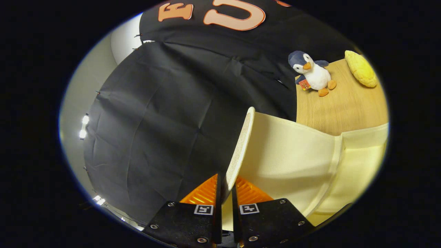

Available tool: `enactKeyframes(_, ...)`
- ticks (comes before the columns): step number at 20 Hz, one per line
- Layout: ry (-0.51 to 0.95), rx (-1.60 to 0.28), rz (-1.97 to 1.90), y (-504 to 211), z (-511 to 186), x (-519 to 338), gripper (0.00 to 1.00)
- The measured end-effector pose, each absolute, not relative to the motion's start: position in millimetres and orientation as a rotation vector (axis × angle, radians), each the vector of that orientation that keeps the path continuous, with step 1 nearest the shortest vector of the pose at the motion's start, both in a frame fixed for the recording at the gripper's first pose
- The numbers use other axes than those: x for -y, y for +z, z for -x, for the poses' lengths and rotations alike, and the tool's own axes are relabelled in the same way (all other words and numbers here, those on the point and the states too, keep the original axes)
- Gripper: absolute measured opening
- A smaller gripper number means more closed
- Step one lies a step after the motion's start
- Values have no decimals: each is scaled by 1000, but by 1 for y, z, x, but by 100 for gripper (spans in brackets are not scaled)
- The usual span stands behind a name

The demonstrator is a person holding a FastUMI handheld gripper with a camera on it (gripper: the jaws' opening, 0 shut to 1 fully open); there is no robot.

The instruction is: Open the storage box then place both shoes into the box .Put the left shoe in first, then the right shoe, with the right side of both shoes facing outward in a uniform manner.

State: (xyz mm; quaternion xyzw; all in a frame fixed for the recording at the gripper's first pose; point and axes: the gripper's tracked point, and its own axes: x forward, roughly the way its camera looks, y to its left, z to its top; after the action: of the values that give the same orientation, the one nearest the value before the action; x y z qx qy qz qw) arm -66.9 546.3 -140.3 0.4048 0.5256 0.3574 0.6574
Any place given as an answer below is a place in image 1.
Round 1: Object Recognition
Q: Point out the cream fabric storage box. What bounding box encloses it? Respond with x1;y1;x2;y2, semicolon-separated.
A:
222;107;390;231

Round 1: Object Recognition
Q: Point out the yellow round plush bun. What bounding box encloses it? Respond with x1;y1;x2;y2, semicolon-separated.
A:
345;50;378;88

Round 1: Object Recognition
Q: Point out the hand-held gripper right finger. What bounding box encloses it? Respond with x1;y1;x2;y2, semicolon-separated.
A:
232;176;316;248

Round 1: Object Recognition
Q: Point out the penguin plush toy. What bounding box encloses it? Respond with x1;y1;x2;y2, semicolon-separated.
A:
288;51;337;97

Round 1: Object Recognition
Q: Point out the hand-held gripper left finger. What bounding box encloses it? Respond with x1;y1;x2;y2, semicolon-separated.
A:
143;173;223;248

